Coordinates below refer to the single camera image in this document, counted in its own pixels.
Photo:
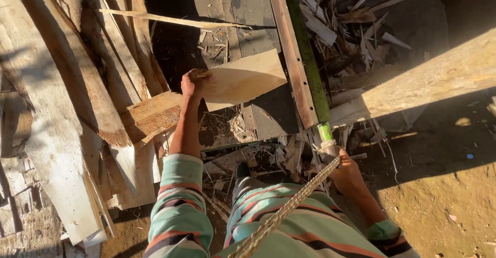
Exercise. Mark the person's right hand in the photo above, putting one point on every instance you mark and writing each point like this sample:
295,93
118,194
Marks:
345,172

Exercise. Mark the person's left hand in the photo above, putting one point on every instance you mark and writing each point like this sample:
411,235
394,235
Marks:
190,85

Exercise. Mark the person's left fingers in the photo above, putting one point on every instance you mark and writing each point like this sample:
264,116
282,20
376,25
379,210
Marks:
197,73

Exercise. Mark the person's right fingers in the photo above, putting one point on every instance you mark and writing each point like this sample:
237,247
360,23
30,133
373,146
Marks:
341,153

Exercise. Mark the thin plywood veneer sheet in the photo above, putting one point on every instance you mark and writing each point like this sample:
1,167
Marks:
242,79

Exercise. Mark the dark wooden cutting table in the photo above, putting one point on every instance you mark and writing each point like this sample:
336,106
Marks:
240,56

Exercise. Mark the long thin wood sliver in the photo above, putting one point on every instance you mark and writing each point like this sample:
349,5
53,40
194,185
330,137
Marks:
174,19

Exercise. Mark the thick wooden block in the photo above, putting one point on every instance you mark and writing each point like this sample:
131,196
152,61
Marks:
151,114

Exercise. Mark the wood scraps litter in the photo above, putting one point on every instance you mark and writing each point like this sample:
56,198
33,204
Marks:
267,165

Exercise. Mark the striped long-sleeve shirt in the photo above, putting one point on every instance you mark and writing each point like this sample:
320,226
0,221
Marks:
271,219

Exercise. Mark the person's dark shoe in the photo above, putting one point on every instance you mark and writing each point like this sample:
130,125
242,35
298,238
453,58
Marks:
243,170

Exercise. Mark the large pale wooden plank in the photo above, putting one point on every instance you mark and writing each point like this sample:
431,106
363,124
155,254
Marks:
422,81

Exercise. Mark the pile of veneer scraps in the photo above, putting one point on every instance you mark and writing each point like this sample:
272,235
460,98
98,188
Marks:
348,33

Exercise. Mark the heap of wood veneer sheets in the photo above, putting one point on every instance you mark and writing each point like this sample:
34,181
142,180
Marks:
69,107

